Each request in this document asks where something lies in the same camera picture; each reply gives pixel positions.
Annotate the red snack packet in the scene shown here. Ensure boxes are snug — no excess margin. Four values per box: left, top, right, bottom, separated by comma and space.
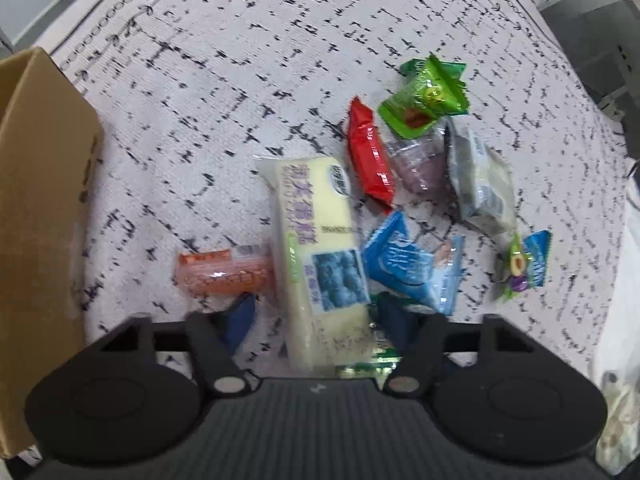
346, 96, 398, 214

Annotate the light green snack packet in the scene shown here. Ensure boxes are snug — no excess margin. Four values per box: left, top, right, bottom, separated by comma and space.
378, 55, 471, 140

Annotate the shiny green snack packet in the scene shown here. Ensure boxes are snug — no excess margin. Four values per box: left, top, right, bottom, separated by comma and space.
335, 292, 406, 379

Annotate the blue snack packet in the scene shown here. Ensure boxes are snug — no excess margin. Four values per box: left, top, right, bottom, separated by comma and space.
361, 210, 466, 317

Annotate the orange snack packet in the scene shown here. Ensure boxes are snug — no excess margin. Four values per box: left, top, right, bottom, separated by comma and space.
175, 245, 276, 299

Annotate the brown cardboard box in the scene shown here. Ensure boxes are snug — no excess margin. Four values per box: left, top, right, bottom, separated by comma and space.
0, 46, 106, 461

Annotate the dark green snack packet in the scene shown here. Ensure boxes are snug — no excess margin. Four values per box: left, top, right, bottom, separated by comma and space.
400, 58, 467, 83

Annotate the small blue plum candy packet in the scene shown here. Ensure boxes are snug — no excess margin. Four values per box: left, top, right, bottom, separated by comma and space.
497, 230, 552, 302

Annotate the clear purple snack packet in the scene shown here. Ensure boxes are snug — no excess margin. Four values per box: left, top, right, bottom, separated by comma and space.
385, 130, 451, 196

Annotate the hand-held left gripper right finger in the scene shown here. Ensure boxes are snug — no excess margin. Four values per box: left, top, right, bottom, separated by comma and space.
376, 299, 547, 397

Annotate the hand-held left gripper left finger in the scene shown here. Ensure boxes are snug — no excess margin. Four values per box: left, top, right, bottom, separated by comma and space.
84, 292, 257, 399

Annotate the white cloth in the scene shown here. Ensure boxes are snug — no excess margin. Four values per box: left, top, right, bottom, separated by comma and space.
591, 160, 640, 377

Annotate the white black patterned blanket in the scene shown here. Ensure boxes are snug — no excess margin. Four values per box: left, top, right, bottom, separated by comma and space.
47, 0, 636, 381

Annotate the grey white snack packet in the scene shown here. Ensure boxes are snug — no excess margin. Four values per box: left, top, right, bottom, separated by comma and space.
445, 117, 517, 235

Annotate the long pale yellow cake packet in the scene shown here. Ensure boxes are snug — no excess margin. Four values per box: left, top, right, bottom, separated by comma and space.
255, 154, 373, 373

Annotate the floral patterned cloth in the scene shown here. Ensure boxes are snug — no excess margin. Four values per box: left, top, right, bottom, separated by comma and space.
595, 370, 640, 476

